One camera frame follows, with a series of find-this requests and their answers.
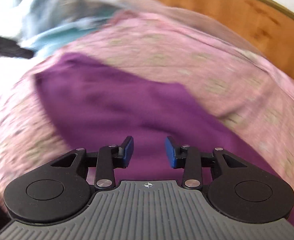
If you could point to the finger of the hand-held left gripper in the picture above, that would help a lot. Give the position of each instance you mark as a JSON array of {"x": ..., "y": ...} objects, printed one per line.
[{"x": 12, "y": 48}]

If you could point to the clear bubble wrap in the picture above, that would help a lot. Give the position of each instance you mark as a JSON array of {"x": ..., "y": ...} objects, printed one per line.
[{"x": 62, "y": 2}]

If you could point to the purple garment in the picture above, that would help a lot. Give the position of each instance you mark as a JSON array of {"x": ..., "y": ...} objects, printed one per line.
[{"x": 112, "y": 105}]

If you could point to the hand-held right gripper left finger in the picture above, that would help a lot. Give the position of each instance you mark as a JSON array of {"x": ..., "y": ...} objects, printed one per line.
[{"x": 127, "y": 152}]

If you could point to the pink bear-printed blanket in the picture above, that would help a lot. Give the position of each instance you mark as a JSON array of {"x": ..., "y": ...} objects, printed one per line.
[{"x": 186, "y": 55}]

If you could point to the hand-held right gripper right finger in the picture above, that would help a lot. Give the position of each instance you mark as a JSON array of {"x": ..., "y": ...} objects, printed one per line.
[{"x": 171, "y": 152}]

